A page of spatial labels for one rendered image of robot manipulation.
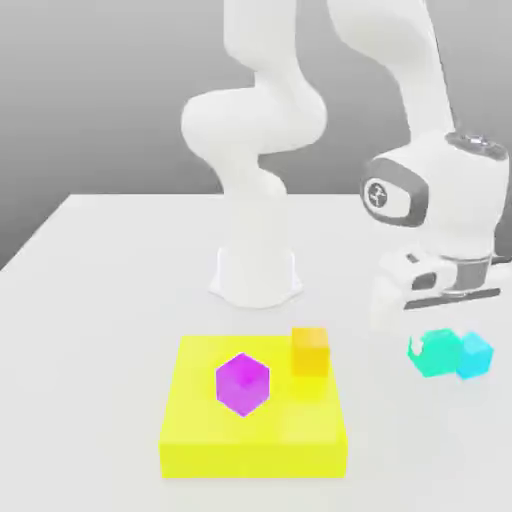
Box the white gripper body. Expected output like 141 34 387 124
369 277 504 336

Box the small teal cube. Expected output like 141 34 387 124
406 328 465 379

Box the small cyan cube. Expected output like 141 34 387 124
454 330 496 380

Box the small orange cube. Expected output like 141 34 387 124
290 326 332 378

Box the small purple cube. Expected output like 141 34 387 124
215 351 271 419

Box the large yellow box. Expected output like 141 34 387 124
158 334 348 480

